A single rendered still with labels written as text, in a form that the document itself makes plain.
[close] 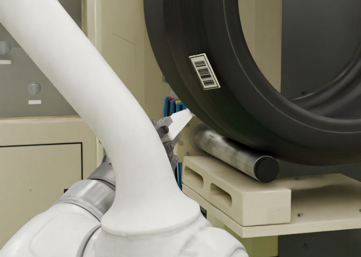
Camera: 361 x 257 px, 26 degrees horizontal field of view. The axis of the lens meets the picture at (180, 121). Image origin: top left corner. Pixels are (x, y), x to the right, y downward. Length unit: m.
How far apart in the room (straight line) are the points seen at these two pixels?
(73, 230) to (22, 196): 1.10
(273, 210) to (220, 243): 0.57
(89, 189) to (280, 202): 0.48
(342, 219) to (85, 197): 0.60
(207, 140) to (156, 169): 0.78
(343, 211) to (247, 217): 0.21
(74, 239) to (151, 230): 0.12
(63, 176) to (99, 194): 1.02
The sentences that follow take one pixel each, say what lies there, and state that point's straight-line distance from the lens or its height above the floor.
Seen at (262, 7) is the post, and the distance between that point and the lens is 1.68.
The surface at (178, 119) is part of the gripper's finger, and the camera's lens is 1.12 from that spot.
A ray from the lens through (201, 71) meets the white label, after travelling 1.25.
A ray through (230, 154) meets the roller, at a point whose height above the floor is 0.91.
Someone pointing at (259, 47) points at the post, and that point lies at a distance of 1.68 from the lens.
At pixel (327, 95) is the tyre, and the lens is 1.63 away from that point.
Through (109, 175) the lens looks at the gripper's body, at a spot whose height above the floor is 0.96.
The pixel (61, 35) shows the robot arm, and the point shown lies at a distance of 0.79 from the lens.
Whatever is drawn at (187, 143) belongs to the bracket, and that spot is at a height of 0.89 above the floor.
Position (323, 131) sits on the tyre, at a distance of 1.32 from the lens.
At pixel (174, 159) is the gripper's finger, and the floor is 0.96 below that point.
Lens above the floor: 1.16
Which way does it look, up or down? 8 degrees down
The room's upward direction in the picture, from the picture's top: straight up
